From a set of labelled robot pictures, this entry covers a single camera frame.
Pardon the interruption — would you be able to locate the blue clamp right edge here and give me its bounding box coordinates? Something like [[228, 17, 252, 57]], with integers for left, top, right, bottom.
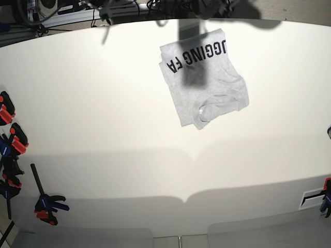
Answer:
[[320, 178, 331, 218]]

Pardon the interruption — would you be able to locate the white label plate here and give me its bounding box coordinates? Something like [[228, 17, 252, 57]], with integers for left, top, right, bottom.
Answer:
[[298, 188, 325, 210]]

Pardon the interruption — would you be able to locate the blue black clamp left edge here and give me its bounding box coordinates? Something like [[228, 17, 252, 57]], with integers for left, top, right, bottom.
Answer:
[[1, 134, 24, 220]]

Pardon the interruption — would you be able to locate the orange black clamp lower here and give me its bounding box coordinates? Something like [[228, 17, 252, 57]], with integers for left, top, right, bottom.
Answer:
[[9, 122, 28, 156]]

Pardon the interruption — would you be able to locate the blue black bar clamp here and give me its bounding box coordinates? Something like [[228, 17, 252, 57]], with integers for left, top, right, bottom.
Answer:
[[31, 163, 70, 226]]

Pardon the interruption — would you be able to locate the orange black clamp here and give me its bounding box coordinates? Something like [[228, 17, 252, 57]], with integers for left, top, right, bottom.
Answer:
[[9, 122, 28, 156], [1, 91, 15, 126]]

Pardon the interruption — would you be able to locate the grey T-shirt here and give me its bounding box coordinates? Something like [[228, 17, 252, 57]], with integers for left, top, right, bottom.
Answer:
[[159, 29, 249, 130]]

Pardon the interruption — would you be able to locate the orange black clamp upper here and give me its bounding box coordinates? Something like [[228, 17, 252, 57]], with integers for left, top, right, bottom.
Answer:
[[1, 91, 15, 126]]

